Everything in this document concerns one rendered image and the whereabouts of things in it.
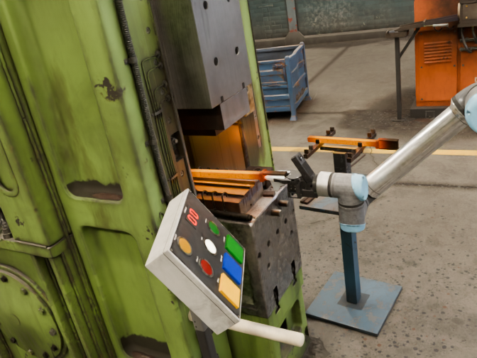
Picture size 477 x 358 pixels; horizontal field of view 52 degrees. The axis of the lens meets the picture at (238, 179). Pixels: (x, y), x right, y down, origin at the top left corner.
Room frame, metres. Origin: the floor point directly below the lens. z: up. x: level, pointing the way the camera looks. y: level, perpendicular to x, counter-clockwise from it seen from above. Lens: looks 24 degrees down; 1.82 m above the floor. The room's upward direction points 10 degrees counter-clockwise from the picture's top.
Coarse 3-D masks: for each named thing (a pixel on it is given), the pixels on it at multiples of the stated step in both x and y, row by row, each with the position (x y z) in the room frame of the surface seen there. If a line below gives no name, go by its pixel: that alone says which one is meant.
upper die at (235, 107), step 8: (232, 96) 1.71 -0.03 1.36; (240, 96) 1.75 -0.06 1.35; (224, 104) 1.66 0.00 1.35; (232, 104) 1.70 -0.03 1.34; (240, 104) 1.74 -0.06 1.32; (248, 104) 1.80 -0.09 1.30; (184, 112) 1.72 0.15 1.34; (192, 112) 1.70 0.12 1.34; (200, 112) 1.68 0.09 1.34; (208, 112) 1.66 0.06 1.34; (216, 112) 1.64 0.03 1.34; (224, 112) 1.65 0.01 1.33; (232, 112) 1.69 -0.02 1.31; (240, 112) 1.74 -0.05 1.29; (184, 120) 1.72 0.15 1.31; (192, 120) 1.70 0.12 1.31; (200, 120) 1.68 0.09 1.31; (208, 120) 1.66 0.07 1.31; (216, 120) 1.65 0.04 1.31; (224, 120) 1.64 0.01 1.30; (232, 120) 1.68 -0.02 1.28; (184, 128) 1.72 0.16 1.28; (192, 128) 1.70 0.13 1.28; (200, 128) 1.69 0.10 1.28; (208, 128) 1.67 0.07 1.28; (216, 128) 1.65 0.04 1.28; (224, 128) 1.63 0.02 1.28
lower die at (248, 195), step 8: (200, 184) 1.84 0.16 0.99; (208, 184) 1.82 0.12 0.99; (216, 184) 1.79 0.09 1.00; (224, 184) 1.78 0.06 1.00; (232, 184) 1.76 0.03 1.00; (256, 184) 1.76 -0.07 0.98; (200, 192) 1.78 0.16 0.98; (208, 192) 1.76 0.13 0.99; (232, 192) 1.71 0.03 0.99; (240, 192) 1.69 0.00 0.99; (248, 192) 1.70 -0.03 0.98; (256, 192) 1.75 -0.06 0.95; (200, 200) 1.72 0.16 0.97; (208, 200) 1.70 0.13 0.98; (216, 200) 1.68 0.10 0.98; (224, 200) 1.67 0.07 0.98; (232, 200) 1.66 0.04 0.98; (240, 200) 1.65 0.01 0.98; (248, 200) 1.69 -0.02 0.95; (256, 200) 1.74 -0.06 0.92; (208, 208) 1.71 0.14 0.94; (216, 208) 1.69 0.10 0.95; (232, 208) 1.65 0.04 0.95; (240, 208) 1.64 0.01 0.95; (248, 208) 1.69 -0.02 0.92
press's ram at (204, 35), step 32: (160, 0) 1.65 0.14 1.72; (192, 0) 1.60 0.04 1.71; (224, 0) 1.76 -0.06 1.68; (160, 32) 1.67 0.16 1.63; (192, 32) 1.60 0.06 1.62; (224, 32) 1.73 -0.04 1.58; (192, 64) 1.61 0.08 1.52; (224, 64) 1.70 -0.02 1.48; (192, 96) 1.63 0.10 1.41; (224, 96) 1.66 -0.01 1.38
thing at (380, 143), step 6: (312, 138) 2.19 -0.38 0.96; (318, 138) 2.18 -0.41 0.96; (324, 138) 2.16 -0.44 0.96; (330, 138) 2.15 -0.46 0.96; (336, 138) 2.13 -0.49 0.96; (342, 138) 2.12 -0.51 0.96; (348, 138) 2.11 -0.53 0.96; (378, 138) 2.03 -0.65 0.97; (384, 138) 2.00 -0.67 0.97; (348, 144) 2.08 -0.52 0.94; (354, 144) 2.06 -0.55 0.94; (366, 144) 2.03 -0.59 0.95; (372, 144) 2.01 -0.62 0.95; (378, 144) 1.99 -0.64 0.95; (384, 144) 1.99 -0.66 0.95; (390, 144) 1.97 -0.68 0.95; (396, 144) 1.95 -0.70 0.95; (396, 150) 1.95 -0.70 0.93
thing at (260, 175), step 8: (192, 176) 1.87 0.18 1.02; (200, 176) 1.85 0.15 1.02; (208, 176) 1.83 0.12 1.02; (216, 176) 1.80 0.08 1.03; (224, 176) 1.78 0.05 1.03; (232, 176) 1.76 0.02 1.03; (240, 176) 1.75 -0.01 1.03; (248, 176) 1.73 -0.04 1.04; (256, 176) 1.71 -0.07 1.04; (264, 176) 1.70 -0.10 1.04
